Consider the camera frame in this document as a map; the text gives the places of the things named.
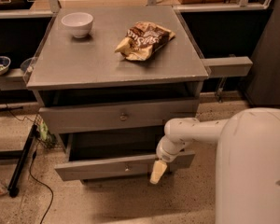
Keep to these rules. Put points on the grey side shelf bar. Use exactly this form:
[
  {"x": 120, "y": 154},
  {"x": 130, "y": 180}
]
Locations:
[{"x": 228, "y": 66}]

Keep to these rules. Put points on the grey drawer cabinet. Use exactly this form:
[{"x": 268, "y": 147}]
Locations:
[{"x": 88, "y": 71}]

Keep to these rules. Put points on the white ceramic bowl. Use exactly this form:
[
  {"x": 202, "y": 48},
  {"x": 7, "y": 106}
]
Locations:
[{"x": 78, "y": 24}]

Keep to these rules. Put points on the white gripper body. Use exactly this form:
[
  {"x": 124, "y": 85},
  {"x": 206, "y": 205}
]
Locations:
[{"x": 164, "y": 155}]

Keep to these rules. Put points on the grey left shelf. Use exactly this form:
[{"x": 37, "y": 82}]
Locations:
[{"x": 12, "y": 80}]

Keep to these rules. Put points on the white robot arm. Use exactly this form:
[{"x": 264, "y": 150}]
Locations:
[{"x": 247, "y": 162}]

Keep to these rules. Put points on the grey top drawer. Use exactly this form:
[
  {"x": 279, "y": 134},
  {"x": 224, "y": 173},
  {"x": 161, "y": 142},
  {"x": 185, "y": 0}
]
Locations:
[{"x": 100, "y": 117}]

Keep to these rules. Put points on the clear plastic cup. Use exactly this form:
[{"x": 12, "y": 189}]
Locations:
[{"x": 28, "y": 64}]

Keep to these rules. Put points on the brown chip bag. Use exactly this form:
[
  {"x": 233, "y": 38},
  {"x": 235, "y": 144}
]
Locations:
[{"x": 142, "y": 40}]

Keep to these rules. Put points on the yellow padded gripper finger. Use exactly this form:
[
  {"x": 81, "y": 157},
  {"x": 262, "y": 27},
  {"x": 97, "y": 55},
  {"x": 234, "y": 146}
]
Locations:
[{"x": 158, "y": 170}]

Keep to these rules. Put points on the wire basket with green item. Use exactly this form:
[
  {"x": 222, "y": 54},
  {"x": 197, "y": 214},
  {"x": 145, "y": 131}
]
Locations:
[{"x": 47, "y": 139}]

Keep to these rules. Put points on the grey drawer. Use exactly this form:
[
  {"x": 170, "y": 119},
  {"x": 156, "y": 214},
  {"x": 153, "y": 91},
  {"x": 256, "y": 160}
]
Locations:
[
  {"x": 110, "y": 154},
  {"x": 100, "y": 117}
]

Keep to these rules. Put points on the black metal table leg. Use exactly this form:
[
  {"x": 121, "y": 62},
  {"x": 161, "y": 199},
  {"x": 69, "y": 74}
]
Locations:
[{"x": 13, "y": 190}]

